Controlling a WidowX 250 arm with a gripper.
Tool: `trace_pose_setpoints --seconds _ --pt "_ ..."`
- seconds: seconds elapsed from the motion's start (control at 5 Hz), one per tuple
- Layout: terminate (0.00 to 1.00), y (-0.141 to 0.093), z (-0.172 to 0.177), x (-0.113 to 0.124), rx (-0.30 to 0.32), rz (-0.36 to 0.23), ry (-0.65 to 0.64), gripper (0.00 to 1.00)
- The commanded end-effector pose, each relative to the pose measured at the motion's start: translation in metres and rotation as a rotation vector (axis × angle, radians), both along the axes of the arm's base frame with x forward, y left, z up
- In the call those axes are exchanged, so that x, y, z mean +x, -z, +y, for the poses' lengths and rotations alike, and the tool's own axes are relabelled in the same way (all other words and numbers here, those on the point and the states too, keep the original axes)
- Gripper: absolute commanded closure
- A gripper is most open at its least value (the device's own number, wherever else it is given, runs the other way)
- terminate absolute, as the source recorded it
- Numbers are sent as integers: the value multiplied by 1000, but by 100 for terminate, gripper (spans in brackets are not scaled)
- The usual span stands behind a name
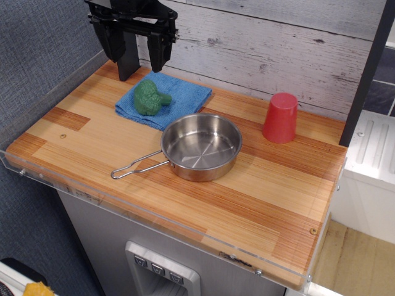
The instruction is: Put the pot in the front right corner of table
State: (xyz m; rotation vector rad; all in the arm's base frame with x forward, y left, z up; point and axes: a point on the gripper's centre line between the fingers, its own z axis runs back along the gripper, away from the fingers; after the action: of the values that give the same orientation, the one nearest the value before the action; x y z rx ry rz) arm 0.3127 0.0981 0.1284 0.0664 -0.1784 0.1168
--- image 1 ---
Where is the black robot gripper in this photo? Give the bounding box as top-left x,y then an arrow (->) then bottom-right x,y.
86,1 -> 178,73

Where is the stainless steel pot with handle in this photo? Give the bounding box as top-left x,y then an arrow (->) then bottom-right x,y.
110,113 -> 243,182

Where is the green toy broccoli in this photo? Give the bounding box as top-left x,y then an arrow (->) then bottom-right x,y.
133,80 -> 172,116

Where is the blue folded cloth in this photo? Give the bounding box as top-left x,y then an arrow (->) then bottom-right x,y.
115,72 -> 212,131

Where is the red plastic cup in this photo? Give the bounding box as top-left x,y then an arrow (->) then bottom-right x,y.
262,92 -> 298,144

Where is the grey cabinet with dispenser panel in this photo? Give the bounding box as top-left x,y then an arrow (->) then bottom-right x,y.
59,191 -> 286,295

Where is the yellow object at corner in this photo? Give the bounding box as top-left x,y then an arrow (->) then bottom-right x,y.
22,282 -> 55,296

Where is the white toy sink unit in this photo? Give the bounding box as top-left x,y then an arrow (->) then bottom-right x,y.
330,110 -> 394,243

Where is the dark grey vertical post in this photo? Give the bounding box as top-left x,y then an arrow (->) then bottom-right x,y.
117,32 -> 140,81

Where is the black vertical frame post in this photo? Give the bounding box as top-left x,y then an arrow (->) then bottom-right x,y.
339,0 -> 394,147

